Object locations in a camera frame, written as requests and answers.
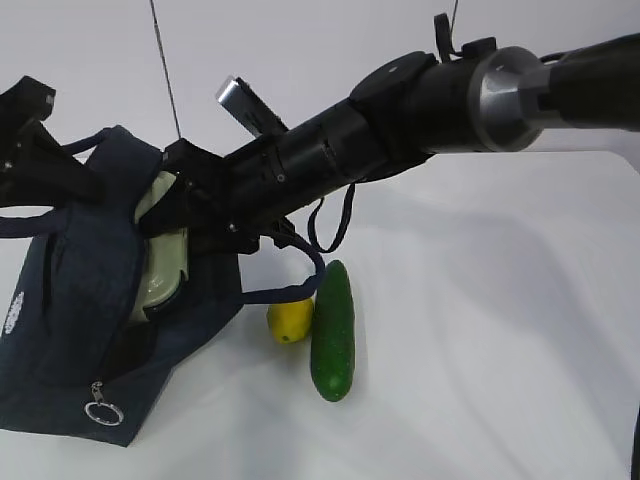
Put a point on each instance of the green cucumber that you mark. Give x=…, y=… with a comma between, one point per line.
x=333, y=344

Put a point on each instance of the glass container with green lid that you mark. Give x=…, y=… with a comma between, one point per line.
x=165, y=268

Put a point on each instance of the dark blue insulated lunch bag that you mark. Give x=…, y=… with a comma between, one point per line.
x=71, y=362

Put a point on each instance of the yellow lemon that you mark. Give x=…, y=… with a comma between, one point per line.
x=290, y=322

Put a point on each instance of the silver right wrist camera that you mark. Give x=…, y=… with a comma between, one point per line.
x=238, y=98

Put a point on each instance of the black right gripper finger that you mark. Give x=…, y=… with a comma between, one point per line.
x=170, y=208

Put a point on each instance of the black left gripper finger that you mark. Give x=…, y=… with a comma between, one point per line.
x=59, y=176

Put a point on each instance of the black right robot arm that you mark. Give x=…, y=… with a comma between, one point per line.
x=482, y=99

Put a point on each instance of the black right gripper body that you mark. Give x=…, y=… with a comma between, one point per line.
x=198, y=201

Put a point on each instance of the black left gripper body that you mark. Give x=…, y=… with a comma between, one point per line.
x=24, y=107

